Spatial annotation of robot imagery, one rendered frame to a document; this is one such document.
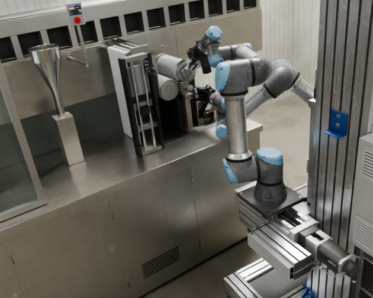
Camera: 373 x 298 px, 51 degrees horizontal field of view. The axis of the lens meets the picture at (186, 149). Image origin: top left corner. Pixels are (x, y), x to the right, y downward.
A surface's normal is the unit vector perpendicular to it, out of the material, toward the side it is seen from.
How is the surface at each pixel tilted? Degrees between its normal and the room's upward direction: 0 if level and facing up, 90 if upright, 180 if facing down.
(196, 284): 0
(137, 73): 90
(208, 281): 0
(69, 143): 90
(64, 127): 90
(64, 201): 0
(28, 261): 90
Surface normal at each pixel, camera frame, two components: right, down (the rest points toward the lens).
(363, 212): -0.86, 0.31
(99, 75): 0.54, 0.33
